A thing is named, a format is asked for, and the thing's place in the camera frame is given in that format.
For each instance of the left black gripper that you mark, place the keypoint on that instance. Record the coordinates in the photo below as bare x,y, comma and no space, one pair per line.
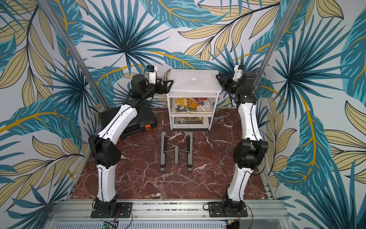
166,88

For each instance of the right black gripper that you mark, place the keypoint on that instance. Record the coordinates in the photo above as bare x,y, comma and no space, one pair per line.
226,81

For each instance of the silver laptop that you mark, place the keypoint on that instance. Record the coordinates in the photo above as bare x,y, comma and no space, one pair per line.
191,80

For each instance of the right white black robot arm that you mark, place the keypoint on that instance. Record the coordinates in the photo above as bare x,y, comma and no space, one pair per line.
250,151

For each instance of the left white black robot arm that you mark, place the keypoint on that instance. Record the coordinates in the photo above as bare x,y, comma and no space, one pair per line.
134,115

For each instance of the grey laptop stand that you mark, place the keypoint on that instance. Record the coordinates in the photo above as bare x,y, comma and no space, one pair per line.
177,151

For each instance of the white two-tier shelf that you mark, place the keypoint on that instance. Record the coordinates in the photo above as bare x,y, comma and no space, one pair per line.
213,97

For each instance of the orange illustrated book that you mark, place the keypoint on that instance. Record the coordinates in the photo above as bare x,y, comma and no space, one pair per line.
192,105

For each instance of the white folio book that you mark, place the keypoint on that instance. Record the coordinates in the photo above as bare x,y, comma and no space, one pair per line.
190,122

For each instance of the black tool case orange latches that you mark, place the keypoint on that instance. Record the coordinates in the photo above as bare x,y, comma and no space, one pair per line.
144,121

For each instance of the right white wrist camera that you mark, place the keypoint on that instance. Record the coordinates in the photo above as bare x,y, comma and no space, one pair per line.
238,72

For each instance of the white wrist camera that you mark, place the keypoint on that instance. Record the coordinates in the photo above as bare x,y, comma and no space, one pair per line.
238,72
152,73

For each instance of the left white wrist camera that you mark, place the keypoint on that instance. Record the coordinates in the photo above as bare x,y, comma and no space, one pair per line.
152,73

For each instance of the right aluminium corner post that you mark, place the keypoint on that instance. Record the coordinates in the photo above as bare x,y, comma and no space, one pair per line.
262,50

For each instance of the aluminium corner post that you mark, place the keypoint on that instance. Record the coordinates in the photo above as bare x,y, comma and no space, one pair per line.
57,23
262,50

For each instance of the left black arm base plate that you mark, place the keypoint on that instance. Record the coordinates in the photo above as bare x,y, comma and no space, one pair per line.
103,210

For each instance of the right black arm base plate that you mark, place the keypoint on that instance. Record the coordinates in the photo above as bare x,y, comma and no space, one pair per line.
230,210

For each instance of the left aluminium corner post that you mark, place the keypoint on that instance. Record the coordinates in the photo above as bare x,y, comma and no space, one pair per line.
57,23

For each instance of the aluminium front rail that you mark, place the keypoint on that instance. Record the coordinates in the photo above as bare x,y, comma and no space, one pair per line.
170,214

